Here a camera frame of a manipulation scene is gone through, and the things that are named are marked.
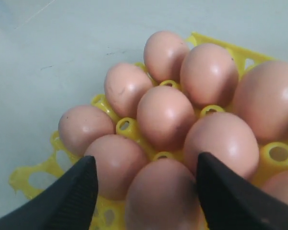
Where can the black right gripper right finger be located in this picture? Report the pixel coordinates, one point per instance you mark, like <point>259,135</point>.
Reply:
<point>230,202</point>

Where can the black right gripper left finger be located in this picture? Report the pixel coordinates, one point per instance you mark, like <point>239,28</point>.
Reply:
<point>68,204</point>

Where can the brown egg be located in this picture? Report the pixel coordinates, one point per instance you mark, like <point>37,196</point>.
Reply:
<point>164,53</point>
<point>79,126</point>
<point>261,100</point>
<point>124,86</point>
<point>164,117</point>
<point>118,160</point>
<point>162,197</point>
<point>209,75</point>
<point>227,137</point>
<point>277,186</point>

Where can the yellow plastic egg tray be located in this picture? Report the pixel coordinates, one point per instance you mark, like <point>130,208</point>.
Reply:
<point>109,215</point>

